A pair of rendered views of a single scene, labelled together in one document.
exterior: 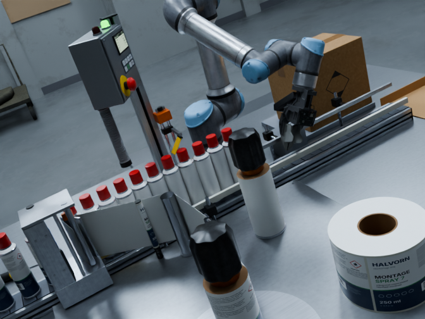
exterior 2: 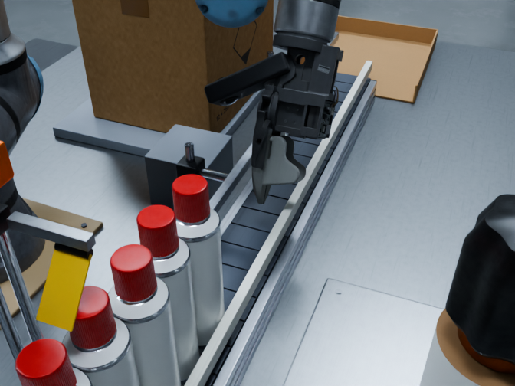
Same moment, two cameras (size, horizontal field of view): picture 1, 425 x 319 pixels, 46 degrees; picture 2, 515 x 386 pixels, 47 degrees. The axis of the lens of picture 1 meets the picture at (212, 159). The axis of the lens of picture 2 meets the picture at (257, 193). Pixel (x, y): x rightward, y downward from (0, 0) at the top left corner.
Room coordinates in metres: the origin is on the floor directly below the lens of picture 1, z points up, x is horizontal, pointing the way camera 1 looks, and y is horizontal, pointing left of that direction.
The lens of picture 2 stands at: (1.10, 0.23, 1.41)
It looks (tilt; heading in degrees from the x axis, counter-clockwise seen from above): 38 degrees down; 310
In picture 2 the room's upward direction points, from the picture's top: straight up
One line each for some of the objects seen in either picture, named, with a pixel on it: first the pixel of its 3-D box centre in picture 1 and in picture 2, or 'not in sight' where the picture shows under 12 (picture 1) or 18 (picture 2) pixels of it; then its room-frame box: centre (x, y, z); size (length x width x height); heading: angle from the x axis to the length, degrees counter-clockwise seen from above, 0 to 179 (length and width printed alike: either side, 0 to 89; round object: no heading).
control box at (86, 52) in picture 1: (107, 66); not in sight; (1.43, 0.20, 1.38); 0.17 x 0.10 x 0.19; 163
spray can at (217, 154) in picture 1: (219, 164); (166, 298); (1.42, -0.02, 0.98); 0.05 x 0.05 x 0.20
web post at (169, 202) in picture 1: (178, 224); not in sight; (1.16, 0.14, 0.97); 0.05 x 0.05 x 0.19
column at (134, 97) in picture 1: (147, 120); not in sight; (1.51, 0.16, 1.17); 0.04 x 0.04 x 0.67; 18
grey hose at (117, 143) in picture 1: (114, 135); not in sight; (1.43, 0.26, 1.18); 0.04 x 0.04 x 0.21
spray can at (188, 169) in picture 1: (191, 178); (107, 385); (1.39, 0.08, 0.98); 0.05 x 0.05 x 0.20
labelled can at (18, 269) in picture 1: (16, 265); not in sight; (1.21, 0.61, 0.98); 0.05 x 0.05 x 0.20
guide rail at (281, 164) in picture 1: (283, 163); (275, 240); (1.44, -0.22, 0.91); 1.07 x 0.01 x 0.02; 108
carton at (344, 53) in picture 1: (317, 80); (183, 27); (1.88, -0.49, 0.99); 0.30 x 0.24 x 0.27; 108
